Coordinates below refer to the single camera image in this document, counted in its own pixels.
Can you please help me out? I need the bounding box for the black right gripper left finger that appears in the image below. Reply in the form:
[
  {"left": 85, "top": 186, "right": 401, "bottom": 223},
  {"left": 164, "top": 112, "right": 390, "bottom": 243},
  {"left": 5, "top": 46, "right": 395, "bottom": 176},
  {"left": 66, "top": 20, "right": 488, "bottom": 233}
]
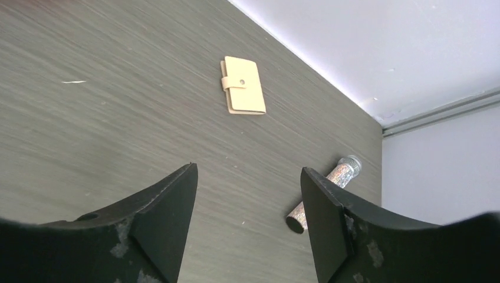
[{"left": 1, "top": 163, "right": 198, "bottom": 282}]

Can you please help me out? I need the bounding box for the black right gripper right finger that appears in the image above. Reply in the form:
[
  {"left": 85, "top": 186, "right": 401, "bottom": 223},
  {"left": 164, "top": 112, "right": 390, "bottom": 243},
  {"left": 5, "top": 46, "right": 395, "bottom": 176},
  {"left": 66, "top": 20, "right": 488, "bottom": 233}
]
[{"left": 301, "top": 167, "right": 499, "bottom": 282}]

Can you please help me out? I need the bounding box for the beige leather card holder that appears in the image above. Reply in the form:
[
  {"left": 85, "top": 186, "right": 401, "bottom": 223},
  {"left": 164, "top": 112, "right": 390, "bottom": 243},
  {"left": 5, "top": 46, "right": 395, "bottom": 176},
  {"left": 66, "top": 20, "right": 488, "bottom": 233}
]
[{"left": 221, "top": 56, "right": 267, "bottom": 115}]

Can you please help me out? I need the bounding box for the glittery silver tube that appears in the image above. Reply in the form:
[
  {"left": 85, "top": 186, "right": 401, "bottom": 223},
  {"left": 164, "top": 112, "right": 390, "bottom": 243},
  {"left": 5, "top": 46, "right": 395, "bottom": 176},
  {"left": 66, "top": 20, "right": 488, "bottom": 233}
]
[{"left": 285, "top": 155, "right": 362, "bottom": 234}]

